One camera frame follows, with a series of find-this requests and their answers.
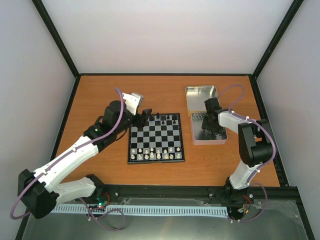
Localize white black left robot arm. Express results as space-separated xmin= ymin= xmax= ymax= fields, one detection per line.
xmin=17 ymin=100 xmax=152 ymax=219

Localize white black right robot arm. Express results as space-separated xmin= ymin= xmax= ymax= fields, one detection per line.
xmin=201 ymin=97 xmax=277 ymax=203

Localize black chess pieces in tin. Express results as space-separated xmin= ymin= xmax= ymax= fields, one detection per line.
xmin=207 ymin=132 xmax=220 ymax=140

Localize pink metal tin base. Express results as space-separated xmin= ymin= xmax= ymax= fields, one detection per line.
xmin=190 ymin=112 xmax=228 ymax=145

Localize gold metal tin lid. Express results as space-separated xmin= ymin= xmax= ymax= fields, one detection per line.
xmin=185 ymin=85 xmax=218 ymax=117

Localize black white chessboard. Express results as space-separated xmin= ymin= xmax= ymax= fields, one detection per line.
xmin=127 ymin=113 xmax=185 ymax=165

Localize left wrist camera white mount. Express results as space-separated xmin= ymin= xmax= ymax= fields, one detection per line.
xmin=122 ymin=92 xmax=144 ymax=116

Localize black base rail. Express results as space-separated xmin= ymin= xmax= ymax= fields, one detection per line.
xmin=103 ymin=184 xmax=225 ymax=201

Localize light blue cable duct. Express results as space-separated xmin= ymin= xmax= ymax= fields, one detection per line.
xmin=53 ymin=202 xmax=229 ymax=217

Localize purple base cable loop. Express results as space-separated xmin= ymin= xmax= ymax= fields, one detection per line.
xmin=79 ymin=199 xmax=126 ymax=231

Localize black left frame post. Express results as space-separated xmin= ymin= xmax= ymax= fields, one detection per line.
xmin=32 ymin=0 xmax=80 ymax=79

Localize black frame post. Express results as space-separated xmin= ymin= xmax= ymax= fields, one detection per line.
xmin=251 ymin=0 xmax=304 ymax=82
xmin=32 ymin=0 xmax=80 ymax=79

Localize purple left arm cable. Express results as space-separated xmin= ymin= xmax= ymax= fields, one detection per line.
xmin=9 ymin=87 xmax=125 ymax=220

